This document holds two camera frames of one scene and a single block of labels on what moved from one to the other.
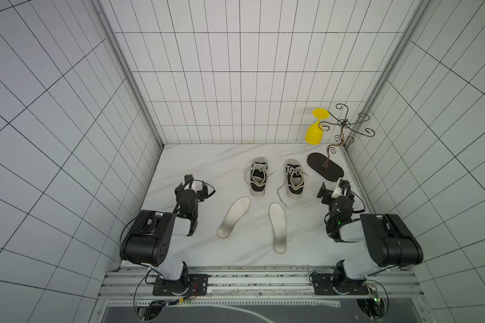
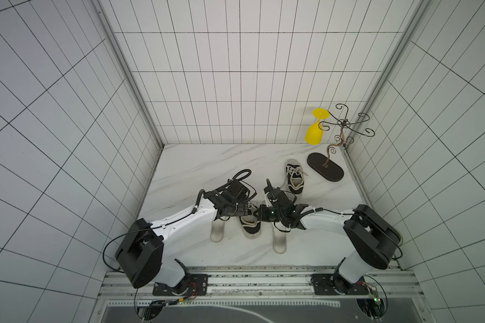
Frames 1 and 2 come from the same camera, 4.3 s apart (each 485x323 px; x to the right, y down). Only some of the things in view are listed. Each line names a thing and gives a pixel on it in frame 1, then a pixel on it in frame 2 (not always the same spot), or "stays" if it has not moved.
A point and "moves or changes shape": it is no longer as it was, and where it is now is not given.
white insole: [278, 221] stays
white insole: [237, 208] moves or changes shape
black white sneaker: [259, 168] -> [250, 223]
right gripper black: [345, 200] -> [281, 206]
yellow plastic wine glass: [314, 132] stays
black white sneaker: [295, 179] stays
